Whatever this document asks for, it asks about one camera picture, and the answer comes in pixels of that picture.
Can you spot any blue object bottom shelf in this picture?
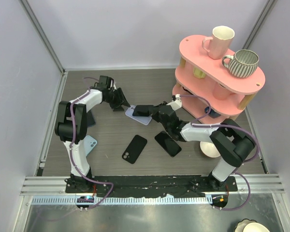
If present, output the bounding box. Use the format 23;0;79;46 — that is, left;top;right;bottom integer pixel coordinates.
204;106;221;118

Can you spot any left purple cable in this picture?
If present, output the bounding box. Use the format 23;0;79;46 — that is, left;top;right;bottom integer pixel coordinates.
69;77;114;210

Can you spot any pink three-tier shelf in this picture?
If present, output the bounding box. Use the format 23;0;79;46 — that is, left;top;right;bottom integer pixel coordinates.
172;35;265;124

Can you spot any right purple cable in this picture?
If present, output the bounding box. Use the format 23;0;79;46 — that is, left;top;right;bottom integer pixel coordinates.
176;94;261;212

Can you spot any grey striped mug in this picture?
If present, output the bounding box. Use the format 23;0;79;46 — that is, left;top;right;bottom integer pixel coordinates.
221;49;259;78

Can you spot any light blue phone case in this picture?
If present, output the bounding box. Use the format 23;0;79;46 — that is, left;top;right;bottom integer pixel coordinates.
84;135;97;156

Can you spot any dark blue phone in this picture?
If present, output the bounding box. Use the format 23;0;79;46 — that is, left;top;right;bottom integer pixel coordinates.
87;110;96;128

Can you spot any purple cable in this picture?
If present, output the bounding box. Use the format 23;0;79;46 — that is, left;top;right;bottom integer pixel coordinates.
176;94;261;212
69;77;114;210

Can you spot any lavender phone case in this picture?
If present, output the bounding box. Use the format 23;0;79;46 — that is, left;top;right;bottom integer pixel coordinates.
125;105;152;126

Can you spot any pink tall mug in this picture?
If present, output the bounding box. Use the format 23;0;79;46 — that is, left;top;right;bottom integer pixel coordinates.
202;26;235;60

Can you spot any black phone case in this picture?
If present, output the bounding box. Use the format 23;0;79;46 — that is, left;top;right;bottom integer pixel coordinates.
122;135;147;164

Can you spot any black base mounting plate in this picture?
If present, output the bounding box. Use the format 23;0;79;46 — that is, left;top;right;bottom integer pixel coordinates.
64;175;238;198

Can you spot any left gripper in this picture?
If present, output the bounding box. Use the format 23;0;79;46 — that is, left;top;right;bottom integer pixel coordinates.
105;88;130;112

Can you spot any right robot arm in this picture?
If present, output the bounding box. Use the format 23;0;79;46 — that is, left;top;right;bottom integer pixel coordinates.
148;103;260;191

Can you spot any pink cup middle shelf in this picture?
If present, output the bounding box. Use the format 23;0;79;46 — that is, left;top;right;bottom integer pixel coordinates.
213;83;231;101

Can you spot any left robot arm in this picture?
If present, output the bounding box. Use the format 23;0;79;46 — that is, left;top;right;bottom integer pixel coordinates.
55;75;131;193

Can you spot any cream bowl bottom corner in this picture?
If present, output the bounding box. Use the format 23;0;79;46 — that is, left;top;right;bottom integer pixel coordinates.
233;218;269;232

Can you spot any aluminium rail with slots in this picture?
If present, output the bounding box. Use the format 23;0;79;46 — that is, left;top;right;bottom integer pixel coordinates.
31;195;212;205

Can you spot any white bowl on table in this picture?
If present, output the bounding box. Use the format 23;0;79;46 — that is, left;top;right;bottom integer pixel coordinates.
200;142;220;158

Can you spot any yellow cup on shelf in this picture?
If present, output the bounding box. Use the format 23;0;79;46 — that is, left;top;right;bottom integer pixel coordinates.
193;67;206;79

